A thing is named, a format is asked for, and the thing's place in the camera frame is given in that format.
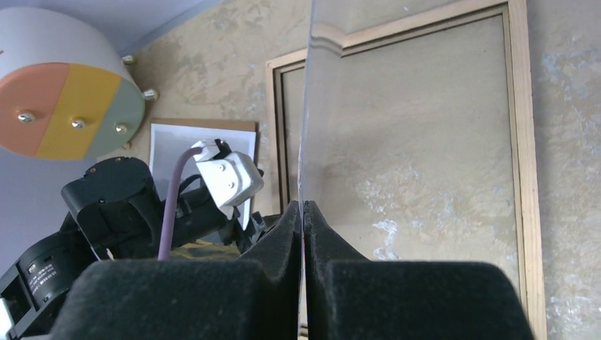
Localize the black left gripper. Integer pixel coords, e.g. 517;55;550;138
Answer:
61;157;280;259

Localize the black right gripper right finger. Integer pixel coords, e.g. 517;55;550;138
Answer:
303;201;533;339

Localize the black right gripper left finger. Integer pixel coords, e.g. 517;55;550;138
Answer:
50;201;301;339

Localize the clear acrylic sheet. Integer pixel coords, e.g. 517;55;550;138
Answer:
298;1;538;302

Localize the wooden picture frame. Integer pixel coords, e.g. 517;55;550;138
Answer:
266;1;546;339

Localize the brown cardboard backing board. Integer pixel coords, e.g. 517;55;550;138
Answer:
150;118;257;141

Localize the round white drawer cabinet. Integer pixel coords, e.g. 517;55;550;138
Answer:
1;7;159;161

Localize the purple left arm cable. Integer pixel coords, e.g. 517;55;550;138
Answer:
157;146;203;262

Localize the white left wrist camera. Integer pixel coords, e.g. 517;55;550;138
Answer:
192;139;264;211

